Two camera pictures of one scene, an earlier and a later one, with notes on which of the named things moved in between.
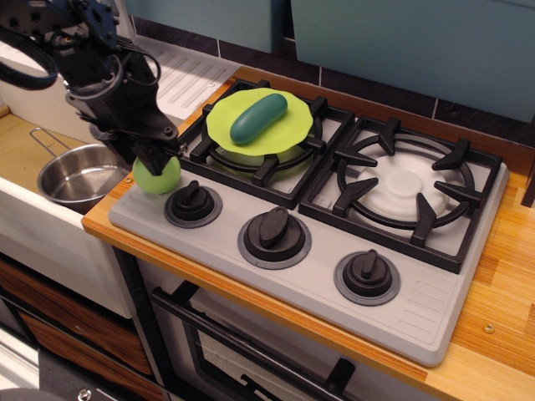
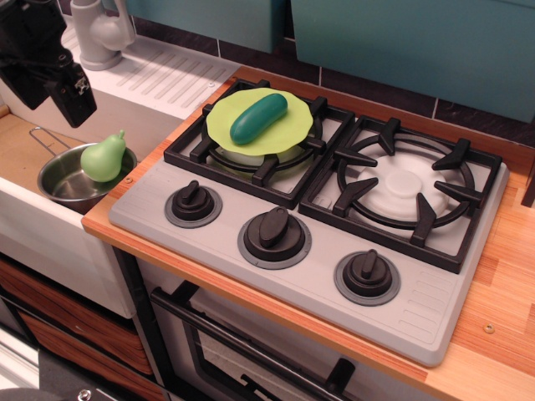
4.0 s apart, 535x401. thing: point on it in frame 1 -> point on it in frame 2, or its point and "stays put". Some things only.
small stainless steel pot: (79, 178) stays put
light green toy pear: (157, 184) -> (101, 161)
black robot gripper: (132, 109) -> (31, 33)
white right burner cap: (400, 179) stays put
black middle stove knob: (274, 240) stays put
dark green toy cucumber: (258, 118) stays put
